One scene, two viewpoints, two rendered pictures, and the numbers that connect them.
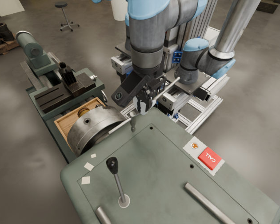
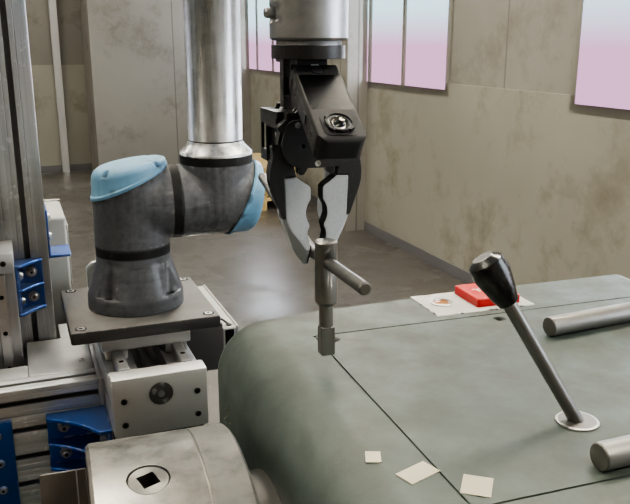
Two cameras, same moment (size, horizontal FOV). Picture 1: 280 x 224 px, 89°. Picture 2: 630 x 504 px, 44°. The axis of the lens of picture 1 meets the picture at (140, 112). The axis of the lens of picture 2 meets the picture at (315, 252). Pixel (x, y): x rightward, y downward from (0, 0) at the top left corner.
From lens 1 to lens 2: 0.72 m
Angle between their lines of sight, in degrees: 65
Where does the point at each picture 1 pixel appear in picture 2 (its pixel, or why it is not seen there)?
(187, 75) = (161, 274)
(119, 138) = (328, 395)
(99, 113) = (138, 442)
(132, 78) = (320, 85)
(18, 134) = not seen: outside the picture
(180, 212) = (620, 355)
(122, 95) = (347, 116)
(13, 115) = not seen: outside the picture
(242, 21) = (236, 57)
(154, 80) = not seen: hidden behind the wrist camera
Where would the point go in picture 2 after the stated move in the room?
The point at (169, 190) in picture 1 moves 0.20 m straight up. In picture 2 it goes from (557, 355) to (574, 163)
